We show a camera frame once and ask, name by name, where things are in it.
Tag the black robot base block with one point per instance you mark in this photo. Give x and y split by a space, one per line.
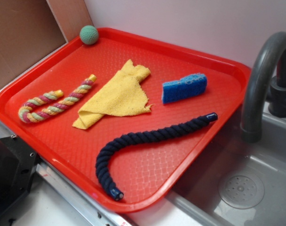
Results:
17 165

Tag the blue sponge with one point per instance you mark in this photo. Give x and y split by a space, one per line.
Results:
186 87

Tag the red plastic tray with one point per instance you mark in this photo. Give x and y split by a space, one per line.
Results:
144 173

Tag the yellow cloth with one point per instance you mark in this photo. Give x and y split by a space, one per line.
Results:
121 96

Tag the green dimpled ball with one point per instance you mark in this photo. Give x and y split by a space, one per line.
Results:
89 35

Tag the grey sink basin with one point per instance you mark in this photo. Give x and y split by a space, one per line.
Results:
196 192

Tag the grey curved faucet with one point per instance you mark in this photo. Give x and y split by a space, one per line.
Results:
258 89

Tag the sink drain cover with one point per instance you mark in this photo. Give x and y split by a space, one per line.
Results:
241 190

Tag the brown wooden board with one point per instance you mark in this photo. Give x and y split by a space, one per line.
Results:
30 30

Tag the dark faucet handle base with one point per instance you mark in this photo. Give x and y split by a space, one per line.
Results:
277 107

